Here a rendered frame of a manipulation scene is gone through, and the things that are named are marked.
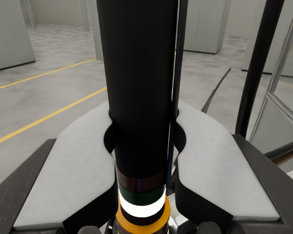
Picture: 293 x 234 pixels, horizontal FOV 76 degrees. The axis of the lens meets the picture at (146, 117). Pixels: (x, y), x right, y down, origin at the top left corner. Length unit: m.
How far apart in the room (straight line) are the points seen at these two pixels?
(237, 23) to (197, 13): 5.19
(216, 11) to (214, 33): 0.65
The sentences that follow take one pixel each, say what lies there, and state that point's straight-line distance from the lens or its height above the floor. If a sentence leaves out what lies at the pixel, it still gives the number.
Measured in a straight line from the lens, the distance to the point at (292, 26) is 1.52.
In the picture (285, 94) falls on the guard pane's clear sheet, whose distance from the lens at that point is 1.46.
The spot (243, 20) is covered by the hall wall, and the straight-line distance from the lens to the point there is 12.23.
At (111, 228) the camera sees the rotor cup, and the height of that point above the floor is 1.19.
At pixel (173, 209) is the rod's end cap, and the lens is 0.19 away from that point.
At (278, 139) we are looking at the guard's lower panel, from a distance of 1.45.
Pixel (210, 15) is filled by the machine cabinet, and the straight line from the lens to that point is 7.26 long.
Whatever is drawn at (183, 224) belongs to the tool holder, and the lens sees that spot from 0.19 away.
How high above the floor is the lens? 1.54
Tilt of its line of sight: 31 degrees down
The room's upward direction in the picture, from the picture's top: straight up
